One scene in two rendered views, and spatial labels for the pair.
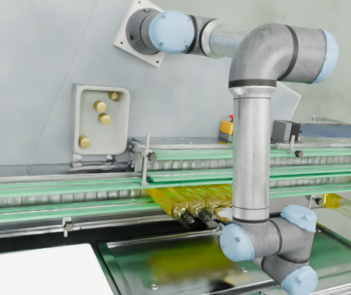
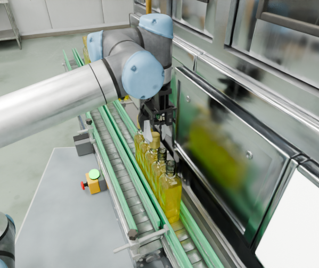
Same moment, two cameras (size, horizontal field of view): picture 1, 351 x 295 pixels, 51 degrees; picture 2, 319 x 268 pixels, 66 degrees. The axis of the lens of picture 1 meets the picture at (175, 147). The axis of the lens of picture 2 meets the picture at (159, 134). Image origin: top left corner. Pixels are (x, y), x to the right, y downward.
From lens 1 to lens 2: 0.44 m
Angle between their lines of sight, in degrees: 23
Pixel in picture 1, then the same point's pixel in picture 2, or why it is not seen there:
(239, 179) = (67, 101)
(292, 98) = (57, 152)
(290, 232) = (109, 42)
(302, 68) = not seen: outside the picture
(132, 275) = (254, 184)
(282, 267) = (152, 42)
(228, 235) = (137, 84)
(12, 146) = not seen: outside the picture
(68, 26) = not seen: outside the picture
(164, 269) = (228, 159)
